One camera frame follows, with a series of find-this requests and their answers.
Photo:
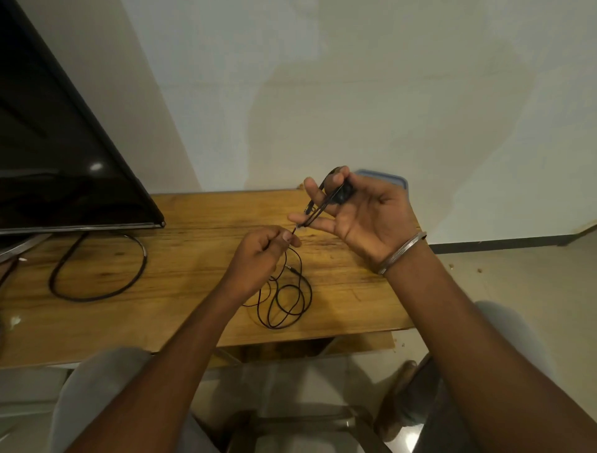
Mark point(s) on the person's left hand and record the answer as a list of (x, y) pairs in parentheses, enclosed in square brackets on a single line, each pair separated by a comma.
[(256, 261)]

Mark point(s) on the person's right hand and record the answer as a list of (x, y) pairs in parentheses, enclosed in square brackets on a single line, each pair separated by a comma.
[(378, 219)]

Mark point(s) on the grey lidded plastic container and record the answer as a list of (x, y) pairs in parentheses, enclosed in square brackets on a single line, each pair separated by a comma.
[(394, 178)]

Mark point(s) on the person's left forearm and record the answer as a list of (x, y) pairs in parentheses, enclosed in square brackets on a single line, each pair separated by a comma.
[(149, 382)]

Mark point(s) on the person's right forearm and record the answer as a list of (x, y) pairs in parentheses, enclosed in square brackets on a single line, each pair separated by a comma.
[(466, 350)]

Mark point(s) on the person's right leg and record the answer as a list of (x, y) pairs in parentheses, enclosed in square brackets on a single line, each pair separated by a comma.
[(513, 336)]

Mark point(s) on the person's leg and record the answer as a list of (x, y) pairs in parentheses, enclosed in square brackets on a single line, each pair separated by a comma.
[(513, 336), (93, 387)]

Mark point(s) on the person's left leg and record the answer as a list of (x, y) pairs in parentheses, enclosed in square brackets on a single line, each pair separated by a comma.
[(93, 387)]

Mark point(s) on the black television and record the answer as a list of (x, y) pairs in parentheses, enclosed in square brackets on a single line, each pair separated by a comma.
[(60, 158)]

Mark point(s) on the silver television stand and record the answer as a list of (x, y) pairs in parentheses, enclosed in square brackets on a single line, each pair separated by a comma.
[(18, 246)]

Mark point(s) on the small white scrap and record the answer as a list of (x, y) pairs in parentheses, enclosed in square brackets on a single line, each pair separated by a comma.
[(15, 321)]

